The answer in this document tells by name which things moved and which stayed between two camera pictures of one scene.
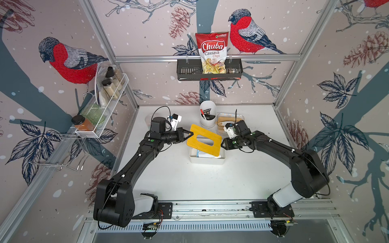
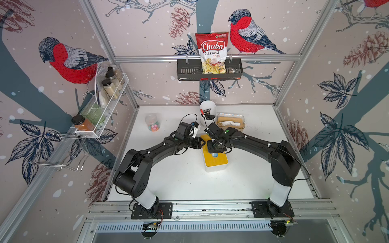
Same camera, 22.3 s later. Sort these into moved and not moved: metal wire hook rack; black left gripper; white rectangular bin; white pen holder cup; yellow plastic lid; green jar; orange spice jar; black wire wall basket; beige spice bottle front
Moved: white rectangular bin; yellow plastic lid; black left gripper
Not moved: metal wire hook rack; beige spice bottle front; white pen holder cup; black wire wall basket; green jar; orange spice jar
